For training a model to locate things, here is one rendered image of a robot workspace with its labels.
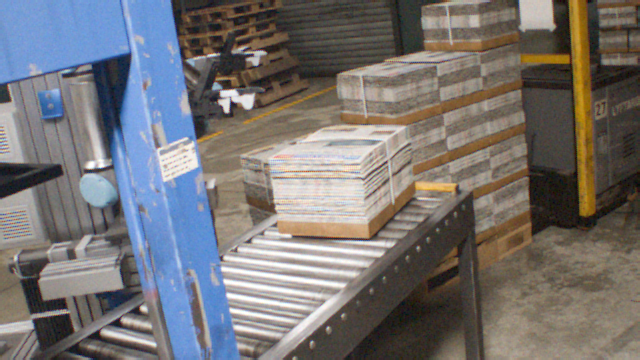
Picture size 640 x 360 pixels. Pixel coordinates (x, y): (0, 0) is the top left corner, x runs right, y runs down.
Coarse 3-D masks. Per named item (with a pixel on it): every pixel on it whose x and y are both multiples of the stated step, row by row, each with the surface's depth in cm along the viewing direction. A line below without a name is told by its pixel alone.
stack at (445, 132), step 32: (416, 128) 311; (448, 128) 323; (480, 128) 337; (256, 160) 290; (416, 160) 314; (480, 160) 340; (256, 192) 297; (416, 192) 315; (448, 192) 329; (256, 224) 307; (480, 224) 346; (480, 256) 350; (416, 288) 324; (384, 320) 314
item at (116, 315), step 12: (276, 216) 224; (252, 228) 216; (264, 228) 215; (240, 240) 208; (132, 300) 176; (144, 300) 175; (120, 312) 170; (132, 312) 171; (96, 324) 165; (108, 324) 165; (72, 336) 161; (84, 336) 160; (96, 336) 162; (48, 348) 156; (60, 348) 156; (72, 348) 156
